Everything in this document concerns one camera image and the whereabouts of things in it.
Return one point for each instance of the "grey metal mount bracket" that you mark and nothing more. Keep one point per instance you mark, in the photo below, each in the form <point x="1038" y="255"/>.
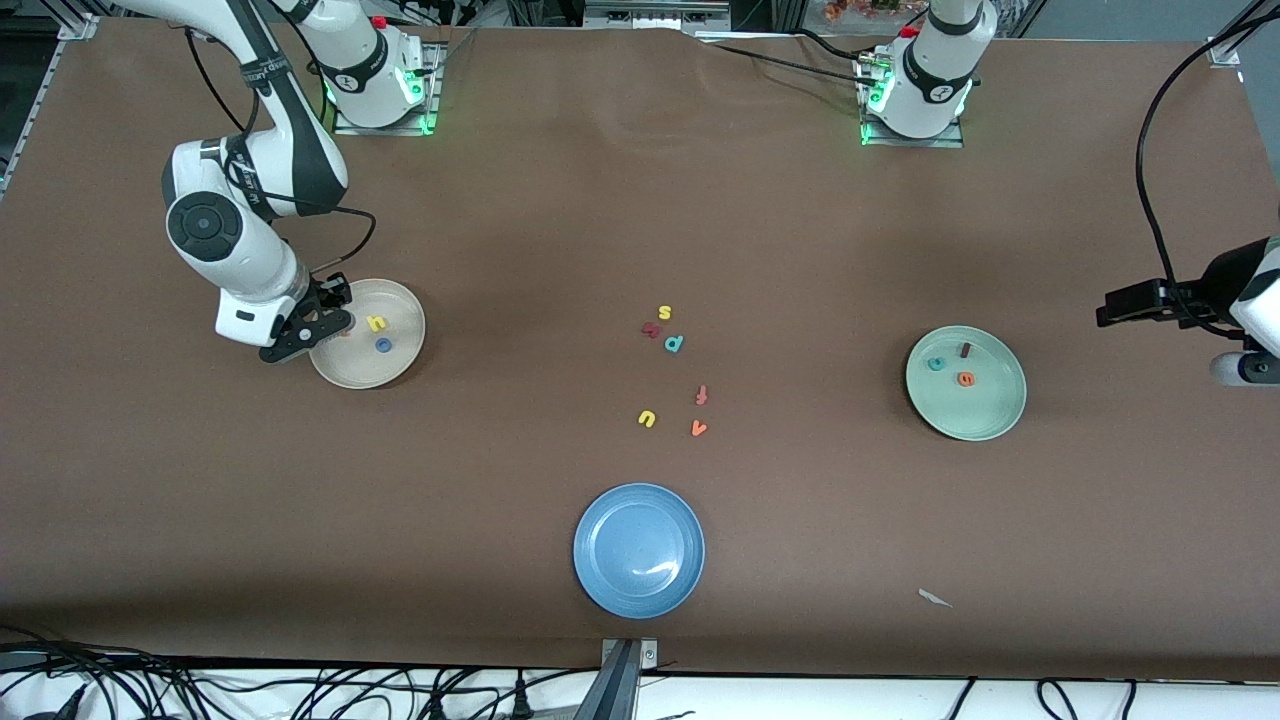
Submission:
<point x="628" y="665"/>

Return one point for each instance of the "aluminium frame profile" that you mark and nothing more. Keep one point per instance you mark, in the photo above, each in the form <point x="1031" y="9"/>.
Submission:
<point x="1235" y="40"/>
<point x="40" y="90"/>

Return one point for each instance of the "green ceramic plate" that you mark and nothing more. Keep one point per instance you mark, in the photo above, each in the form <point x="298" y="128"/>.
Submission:
<point x="990" y="410"/>

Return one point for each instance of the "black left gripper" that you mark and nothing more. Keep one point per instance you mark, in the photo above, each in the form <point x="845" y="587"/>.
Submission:
<point x="1208" y="283"/>

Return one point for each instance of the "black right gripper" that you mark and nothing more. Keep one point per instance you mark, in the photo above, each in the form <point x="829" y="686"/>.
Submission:
<point x="323" y="296"/>

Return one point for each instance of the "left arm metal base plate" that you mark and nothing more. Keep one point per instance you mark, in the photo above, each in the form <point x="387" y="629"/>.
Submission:
<point x="912" y="142"/>

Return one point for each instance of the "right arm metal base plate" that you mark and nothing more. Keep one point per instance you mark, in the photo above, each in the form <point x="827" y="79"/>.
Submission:
<point x="385" y="130"/>

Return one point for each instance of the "white paper scrap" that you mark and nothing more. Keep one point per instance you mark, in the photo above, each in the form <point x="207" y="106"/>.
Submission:
<point x="933" y="597"/>

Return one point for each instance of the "blue ceramic plate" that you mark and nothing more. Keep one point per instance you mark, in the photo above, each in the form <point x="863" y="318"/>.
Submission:
<point x="638" y="550"/>

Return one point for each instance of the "grey power strip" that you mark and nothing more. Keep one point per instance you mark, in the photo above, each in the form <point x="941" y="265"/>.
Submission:
<point x="655" y="14"/>

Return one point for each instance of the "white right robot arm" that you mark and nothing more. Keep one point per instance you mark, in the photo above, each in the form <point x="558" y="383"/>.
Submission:
<point x="230" y="250"/>

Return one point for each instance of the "beige brown ceramic plate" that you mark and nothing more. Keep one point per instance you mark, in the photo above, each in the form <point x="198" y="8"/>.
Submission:
<point x="395" y="365"/>

